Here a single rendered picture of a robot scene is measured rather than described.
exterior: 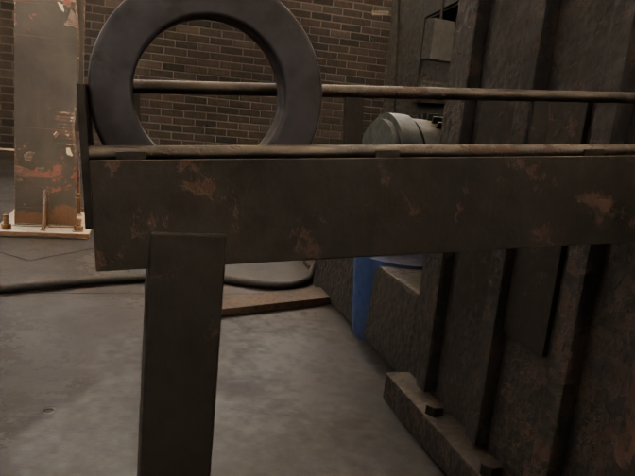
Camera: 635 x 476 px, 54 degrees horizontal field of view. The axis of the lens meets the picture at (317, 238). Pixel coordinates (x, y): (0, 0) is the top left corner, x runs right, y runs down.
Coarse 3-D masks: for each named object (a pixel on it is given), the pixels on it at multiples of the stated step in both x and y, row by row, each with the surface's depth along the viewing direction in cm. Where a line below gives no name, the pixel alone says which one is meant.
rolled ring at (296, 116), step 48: (144, 0) 47; (192, 0) 48; (240, 0) 49; (96, 48) 47; (144, 48) 48; (288, 48) 51; (96, 96) 47; (288, 96) 52; (144, 144) 49; (288, 144) 52
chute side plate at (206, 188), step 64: (128, 192) 47; (192, 192) 48; (256, 192) 50; (320, 192) 51; (384, 192) 53; (448, 192) 55; (512, 192) 56; (576, 192) 58; (128, 256) 48; (256, 256) 51; (320, 256) 53
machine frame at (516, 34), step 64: (512, 0) 115; (576, 0) 99; (512, 64) 115; (576, 64) 98; (448, 128) 137; (512, 128) 109; (576, 128) 96; (448, 256) 132; (512, 256) 110; (576, 256) 92; (448, 320) 134; (512, 320) 110; (576, 320) 92; (448, 384) 133; (512, 384) 111; (576, 384) 95; (448, 448) 120; (512, 448) 111; (576, 448) 95
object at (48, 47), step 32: (32, 0) 265; (64, 0) 267; (32, 32) 267; (64, 32) 270; (32, 64) 270; (64, 64) 273; (32, 96) 273; (64, 96) 276; (32, 128) 276; (64, 128) 278; (32, 160) 278; (64, 160) 282; (32, 192) 281; (64, 192) 285; (0, 224) 282; (32, 224) 284; (64, 224) 288
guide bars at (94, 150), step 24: (336, 144) 52; (360, 144) 53; (384, 144) 53; (408, 144) 54; (432, 144) 54; (456, 144) 55; (480, 144) 56; (504, 144) 56; (528, 144) 57; (552, 144) 58; (576, 144) 58; (600, 144) 59; (624, 144) 60
